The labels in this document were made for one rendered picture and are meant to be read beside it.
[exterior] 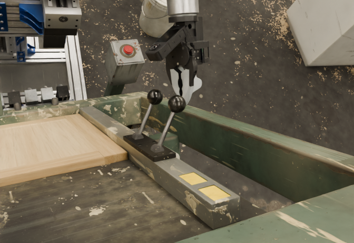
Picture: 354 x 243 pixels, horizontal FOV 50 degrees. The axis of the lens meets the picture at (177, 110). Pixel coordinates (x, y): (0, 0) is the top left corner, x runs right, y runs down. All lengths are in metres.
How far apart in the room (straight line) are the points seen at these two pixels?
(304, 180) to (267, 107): 2.20
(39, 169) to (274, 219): 0.59
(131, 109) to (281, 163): 0.82
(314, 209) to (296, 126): 2.59
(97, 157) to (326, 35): 2.53
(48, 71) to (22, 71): 0.14
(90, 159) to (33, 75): 1.46
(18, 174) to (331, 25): 2.67
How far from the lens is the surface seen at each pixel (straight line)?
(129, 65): 1.55
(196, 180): 0.65
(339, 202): 0.44
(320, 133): 3.11
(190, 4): 0.90
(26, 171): 0.88
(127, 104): 1.48
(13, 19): 1.77
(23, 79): 2.29
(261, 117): 2.86
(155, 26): 2.77
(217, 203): 0.57
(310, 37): 3.31
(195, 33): 0.94
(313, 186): 0.75
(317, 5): 3.28
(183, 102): 0.78
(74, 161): 0.89
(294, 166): 0.78
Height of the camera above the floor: 2.18
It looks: 57 degrees down
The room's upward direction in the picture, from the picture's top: 35 degrees clockwise
